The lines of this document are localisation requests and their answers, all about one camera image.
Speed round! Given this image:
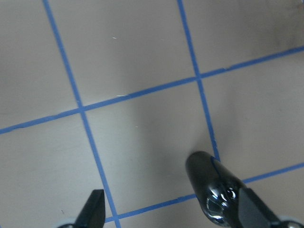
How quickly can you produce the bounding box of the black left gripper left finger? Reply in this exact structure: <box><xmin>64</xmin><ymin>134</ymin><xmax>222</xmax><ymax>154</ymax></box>
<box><xmin>74</xmin><ymin>190</ymin><xmax>105</xmax><ymax>228</ymax></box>

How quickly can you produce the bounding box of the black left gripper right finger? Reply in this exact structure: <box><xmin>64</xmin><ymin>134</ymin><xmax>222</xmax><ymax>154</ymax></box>
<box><xmin>238</xmin><ymin>188</ymin><xmax>284</xmax><ymax>228</ymax></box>

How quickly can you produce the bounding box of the dark wine bottle carried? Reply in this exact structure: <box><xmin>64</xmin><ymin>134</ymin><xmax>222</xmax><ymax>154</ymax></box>
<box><xmin>185</xmin><ymin>151</ymin><xmax>246</xmax><ymax>228</ymax></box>

